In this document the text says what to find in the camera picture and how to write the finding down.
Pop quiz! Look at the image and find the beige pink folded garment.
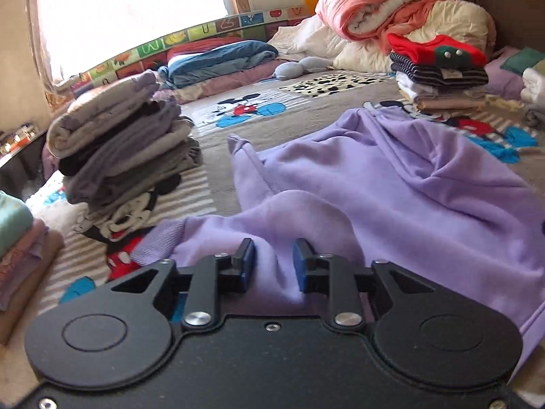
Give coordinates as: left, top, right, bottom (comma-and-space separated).
400, 89, 488, 113

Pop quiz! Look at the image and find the white quilt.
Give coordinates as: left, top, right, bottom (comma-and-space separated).
268, 15, 354, 71

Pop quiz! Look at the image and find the black desk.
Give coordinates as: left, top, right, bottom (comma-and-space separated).
0, 125, 47, 192

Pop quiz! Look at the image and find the lavender sweater with black trim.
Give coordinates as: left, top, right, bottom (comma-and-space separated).
136, 106, 545, 376

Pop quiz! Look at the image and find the white folded garment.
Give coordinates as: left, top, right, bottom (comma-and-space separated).
396, 70, 486, 99

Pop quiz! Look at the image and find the lavender patchwork cloth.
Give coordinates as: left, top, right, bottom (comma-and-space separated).
485, 47, 545, 99

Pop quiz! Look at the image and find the red folded blanket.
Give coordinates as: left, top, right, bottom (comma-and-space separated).
166, 36, 243, 62

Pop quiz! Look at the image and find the stack of grey folded clothes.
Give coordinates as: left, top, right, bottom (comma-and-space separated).
57, 94, 203, 218

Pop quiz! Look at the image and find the folded floral blanket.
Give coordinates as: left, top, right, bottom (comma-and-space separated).
46, 70, 160, 160

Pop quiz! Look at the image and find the window with brown frame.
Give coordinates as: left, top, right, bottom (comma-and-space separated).
23, 0, 252, 90

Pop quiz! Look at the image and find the colourful alphabet mat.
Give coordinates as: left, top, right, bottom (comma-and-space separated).
47, 4, 318, 107

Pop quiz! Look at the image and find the red and green sweater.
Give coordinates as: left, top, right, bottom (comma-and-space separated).
387, 32, 488, 71

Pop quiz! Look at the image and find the sheer plastic window sheet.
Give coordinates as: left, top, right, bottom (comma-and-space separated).
23, 0, 58, 111

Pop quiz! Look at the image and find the pink folded shirt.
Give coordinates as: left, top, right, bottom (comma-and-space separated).
0, 219, 49, 273

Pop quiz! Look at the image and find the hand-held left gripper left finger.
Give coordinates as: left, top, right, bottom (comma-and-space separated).
110, 238, 257, 334

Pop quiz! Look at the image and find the blue folded blanket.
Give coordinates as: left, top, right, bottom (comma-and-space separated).
159, 40, 279, 90

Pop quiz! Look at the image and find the navy striped folded garment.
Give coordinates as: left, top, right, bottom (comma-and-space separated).
389, 51, 490, 90

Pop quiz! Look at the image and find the light blue plush toy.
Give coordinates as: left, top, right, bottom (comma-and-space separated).
272, 56, 335, 81

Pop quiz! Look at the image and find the pile of small desk items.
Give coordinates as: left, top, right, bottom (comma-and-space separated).
0, 121, 41, 154

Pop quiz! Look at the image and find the dark wooden headboard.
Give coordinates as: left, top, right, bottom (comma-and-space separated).
447, 0, 545, 52

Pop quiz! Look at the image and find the pink floral bedding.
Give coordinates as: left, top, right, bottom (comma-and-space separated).
170, 57, 307, 105

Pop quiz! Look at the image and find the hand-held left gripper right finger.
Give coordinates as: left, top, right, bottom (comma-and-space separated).
293, 238, 435, 333

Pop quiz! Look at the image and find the lavender folded garment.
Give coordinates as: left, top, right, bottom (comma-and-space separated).
0, 239, 47, 312

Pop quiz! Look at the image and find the cream quilt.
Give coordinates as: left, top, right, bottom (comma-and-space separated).
332, 0, 497, 71

